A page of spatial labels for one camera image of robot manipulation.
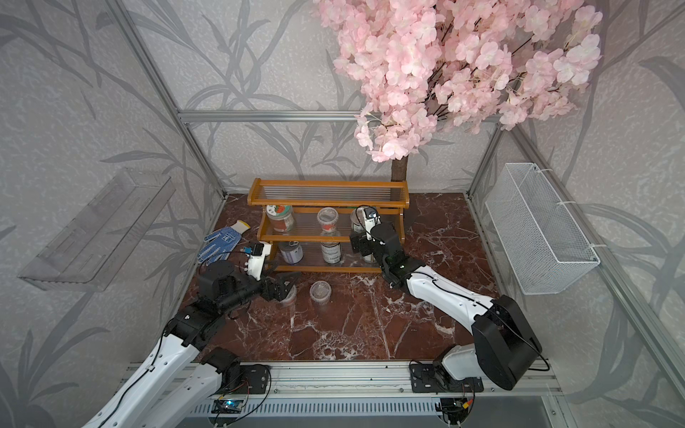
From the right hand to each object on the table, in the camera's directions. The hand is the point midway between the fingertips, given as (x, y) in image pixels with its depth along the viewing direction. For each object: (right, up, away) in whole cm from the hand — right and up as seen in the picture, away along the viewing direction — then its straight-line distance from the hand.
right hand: (366, 224), depth 84 cm
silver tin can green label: (-4, 0, +1) cm, 4 cm away
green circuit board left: (-38, -48, -13) cm, 63 cm away
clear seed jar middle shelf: (-13, +2, +2) cm, 13 cm away
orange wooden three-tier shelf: (-21, -1, +10) cm, 24 cm away
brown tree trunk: (+11, +18, +5) cm, 22 cm away
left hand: (-22, -12, -11) cm, 27 cm away
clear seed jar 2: (-15, -22, +1) cm, 27 cm away
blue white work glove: (-57, -9, +18) cm, 60 cm away
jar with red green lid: (-27, +2, +1) cm, 27 cm away
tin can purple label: (-26, -10, +8) cm, 29 cm away
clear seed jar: (-26, -26, +4) cm, 37 cm away
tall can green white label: (-12, -10, +7) cm, 17 cm away
